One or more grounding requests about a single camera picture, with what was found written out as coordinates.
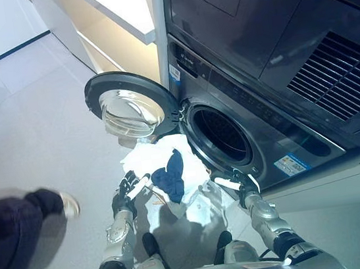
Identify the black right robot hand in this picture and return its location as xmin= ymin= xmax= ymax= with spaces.
xmin=212 ymin=165 xmax=264 ymax=214

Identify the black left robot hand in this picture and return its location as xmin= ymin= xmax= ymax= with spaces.
xmin=106 ymin=167 xmax=157 ymax=219

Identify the white clothes pile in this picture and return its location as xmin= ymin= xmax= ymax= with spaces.
xmin=116 ymin=128 xmax=217 ymax=217

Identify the navy blue garment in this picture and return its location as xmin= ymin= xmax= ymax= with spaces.
xmin=147 ymin=147 xmax=190 ymax=208

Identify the dark grey washing machine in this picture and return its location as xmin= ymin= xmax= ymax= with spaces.
xmin=161 ymin=12 xmax=351 ymax=204

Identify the grey front-load washing machine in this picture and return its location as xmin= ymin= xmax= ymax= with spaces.
xmin=162 ymin=0 xmax=360 ymax=172

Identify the white laundry pile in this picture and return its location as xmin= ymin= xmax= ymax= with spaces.
xmin=117 ymin=124 xmax=245 ymax=248

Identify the blue energy label sticker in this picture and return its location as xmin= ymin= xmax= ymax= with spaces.
xmin=272 ymin=150 xmax=313 ymax=180

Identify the white sneaker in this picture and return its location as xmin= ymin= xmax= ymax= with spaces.
xmin=58 ymin=189 xmax=82 ymax=221

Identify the silver right robot leg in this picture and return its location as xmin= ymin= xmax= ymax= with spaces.
xmin=209 ymin=226 xmax=261 ymax=267

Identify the silver robot leg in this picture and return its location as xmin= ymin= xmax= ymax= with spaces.
xmin=126 ymin=230 xmax=174 ymax=269
xmin=209 ymin=226 xmax=261 ymax=267

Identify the silver left robot leg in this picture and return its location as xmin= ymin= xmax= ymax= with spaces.
xmin=126 ymin=230 xmax=174 ymax=269

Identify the round glass washer door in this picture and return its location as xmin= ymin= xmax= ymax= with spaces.
xmin=81 ymin=62 xmax=186 ymax=145

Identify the white washer base platform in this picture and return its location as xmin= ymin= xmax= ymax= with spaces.
xmin=255 ymin=149 xmax=360 ymax=220

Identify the person's dark trouser leg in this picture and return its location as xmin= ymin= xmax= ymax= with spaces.
xmin=0 ymin=185 xmax=73 ymax=269

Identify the white vertical side panel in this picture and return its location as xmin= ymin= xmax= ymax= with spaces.
xmin=148 ymin=0 xmax=179 ymax=93

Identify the white shelf cabinet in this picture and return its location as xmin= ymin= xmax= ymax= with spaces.
xmin=32 ymin=0 xmax=163 ymax=91

